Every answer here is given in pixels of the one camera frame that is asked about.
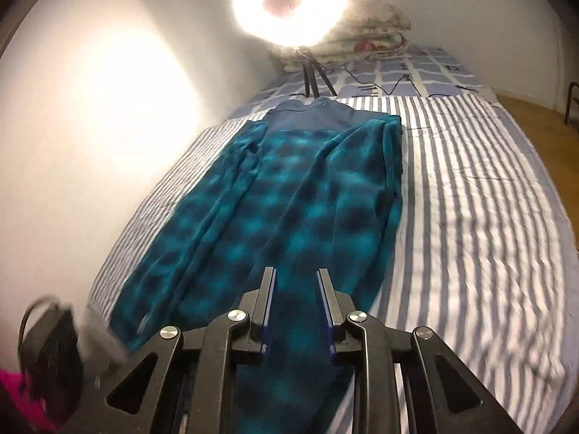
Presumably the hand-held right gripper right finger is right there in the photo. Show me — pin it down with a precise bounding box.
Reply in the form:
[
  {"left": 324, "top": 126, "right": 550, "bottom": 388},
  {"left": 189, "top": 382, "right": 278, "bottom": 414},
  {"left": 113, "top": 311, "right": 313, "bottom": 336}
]
[{"left": 318, "top": 269, "right": 521, "bottom": 434}]

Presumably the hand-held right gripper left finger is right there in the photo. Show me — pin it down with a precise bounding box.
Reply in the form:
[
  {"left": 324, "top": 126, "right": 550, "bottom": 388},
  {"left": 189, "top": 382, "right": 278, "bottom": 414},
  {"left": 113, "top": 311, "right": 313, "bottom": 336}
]
[{"left": 59, "top": 267, "right": 278, "bottom": 434}]

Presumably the teal plaid fleece jacket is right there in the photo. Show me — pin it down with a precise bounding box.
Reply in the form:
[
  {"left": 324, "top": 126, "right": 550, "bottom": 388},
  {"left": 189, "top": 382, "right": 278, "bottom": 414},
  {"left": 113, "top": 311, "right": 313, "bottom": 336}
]
[{"left": 110, "top": 95, "right": 405, "bottom": 434}]

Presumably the black clothes rack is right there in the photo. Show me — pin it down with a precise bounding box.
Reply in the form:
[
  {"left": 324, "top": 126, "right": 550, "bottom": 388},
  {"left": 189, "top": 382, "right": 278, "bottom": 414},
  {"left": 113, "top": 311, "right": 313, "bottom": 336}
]
[{"left": 565, "top": 81, "right": 579, "bottom": 125}]

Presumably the blue white striped blanket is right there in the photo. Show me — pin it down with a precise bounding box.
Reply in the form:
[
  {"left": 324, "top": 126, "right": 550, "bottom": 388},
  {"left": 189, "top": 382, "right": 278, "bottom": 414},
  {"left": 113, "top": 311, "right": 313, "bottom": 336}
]
[{"left": 88, "top": 95, "right": 579, "bottom": 434}]

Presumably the blue checked bedsheet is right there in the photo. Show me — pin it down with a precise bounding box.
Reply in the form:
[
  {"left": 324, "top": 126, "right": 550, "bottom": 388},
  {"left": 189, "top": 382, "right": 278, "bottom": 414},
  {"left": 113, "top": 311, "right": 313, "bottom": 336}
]
[{"left": 226, "top": 43, "right": 498, "bottom": 120}]

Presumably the folded floral quilt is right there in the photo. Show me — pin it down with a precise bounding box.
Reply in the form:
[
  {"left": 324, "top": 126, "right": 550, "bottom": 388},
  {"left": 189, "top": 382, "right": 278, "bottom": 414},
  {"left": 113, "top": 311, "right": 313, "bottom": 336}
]
[{"left": 271, "top": 2, "right": 412, "bottom": 73}]

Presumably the black cable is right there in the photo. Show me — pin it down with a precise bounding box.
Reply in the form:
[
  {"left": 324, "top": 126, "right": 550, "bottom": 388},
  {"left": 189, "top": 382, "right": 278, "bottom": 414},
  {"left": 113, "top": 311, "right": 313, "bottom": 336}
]
[{"left": 339, "top": 67, "right": 480, "bottom": 99}]

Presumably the ring light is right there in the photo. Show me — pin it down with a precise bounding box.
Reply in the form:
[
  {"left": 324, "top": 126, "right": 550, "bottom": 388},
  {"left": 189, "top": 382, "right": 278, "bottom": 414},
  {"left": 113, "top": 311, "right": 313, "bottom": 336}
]
[{"left": 232, "top": 0, "right": 348, "bottom": 48}]

